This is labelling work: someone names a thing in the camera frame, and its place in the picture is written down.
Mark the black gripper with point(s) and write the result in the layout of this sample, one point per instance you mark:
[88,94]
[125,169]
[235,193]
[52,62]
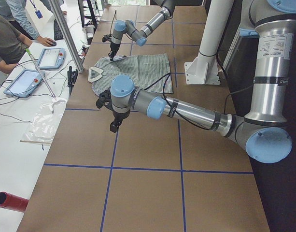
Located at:
[119,115]
[113,47]

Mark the striped polo shirt white collar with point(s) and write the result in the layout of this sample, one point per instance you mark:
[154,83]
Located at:
[147,72]

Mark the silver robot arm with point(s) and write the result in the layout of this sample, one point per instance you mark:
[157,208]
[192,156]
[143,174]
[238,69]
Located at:
[139,36]
[261,132]

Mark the black keyboard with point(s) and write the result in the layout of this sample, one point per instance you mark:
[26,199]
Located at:
[58,35]

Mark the far blue teach pendant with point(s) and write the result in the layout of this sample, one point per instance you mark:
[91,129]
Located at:
[51,58]

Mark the blue teach pendant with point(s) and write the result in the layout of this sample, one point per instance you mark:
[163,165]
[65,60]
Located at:
[51,58]
[24,84]

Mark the clear plastic bag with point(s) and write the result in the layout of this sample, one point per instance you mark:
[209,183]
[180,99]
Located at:
[45,123]

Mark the near blue teach pendant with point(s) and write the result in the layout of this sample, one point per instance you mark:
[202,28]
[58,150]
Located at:
[24,84]

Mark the seated person grey shirt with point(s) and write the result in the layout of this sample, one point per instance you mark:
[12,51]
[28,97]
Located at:
[13,45]

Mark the standing person blue shirt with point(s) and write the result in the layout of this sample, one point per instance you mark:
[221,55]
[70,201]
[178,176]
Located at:
[14,12]

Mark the red cylinder tube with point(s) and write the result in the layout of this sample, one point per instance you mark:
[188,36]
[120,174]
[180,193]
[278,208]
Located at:
[13,202]

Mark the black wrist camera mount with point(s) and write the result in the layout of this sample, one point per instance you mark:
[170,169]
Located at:
[104,100]
[107,38]

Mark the aluminium frame post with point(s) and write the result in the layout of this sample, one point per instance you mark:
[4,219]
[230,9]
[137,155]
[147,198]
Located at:
[66,34]

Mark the white pedestal column with base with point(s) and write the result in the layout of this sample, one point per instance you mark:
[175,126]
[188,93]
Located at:
[203,70]

